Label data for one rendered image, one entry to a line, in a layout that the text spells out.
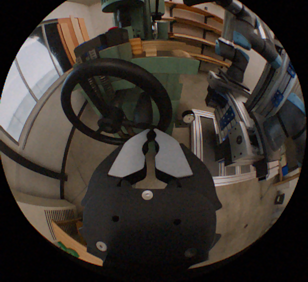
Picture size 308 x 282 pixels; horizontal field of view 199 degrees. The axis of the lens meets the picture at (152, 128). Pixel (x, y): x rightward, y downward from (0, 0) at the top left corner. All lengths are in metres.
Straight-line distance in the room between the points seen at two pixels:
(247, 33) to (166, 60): 0.33
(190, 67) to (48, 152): 1.63
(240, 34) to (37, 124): 1.73
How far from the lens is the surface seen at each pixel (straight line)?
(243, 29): 0.41
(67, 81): 0.18
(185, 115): 0.39
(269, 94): 0.63
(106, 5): 0.46
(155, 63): 0.31
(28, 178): 1.48
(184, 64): 0.33
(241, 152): 0.38
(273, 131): 0.45
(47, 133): 1.52
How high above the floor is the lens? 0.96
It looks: 58 degrees down
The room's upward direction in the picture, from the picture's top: 5 degrees counter-clockwise
